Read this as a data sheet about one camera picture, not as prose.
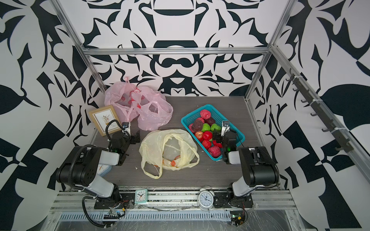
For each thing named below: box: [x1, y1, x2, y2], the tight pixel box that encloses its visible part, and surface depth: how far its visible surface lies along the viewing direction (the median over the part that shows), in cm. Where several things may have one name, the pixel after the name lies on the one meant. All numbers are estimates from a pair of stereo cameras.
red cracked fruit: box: [194, 130, 204, 142], surface depth 93 cm
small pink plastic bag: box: [131, 85, 174, 131], surface depth 101 cm
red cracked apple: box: [201, 140, 212, 150], surface depth 91 cm
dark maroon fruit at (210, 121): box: [204, 117, 216, 126], surface depth 102 cm
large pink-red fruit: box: [196, 109, 212, 123], surface depth 101 cm
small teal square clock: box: [134, 188, 148, 205], surface depth 76 cm
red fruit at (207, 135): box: [202, 130, 213, 141], surface depth 89 cm
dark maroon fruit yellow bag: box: [191, 119, 204, 132], surface depth 93 cm
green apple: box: [201, 122, 211, 133], surface depth 98 cm
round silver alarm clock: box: [197, 185, 215, 213], surface depth 73 cm
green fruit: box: [210, 123, 222, 132], surface depth 98 cm
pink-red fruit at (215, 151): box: [208, 145, 222, 158], surface depth 87 cm
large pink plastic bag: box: [104, 76, 143, 123], surface depth 106 cm
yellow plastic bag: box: [138, 128, 200, 180], surface depth 85 cm
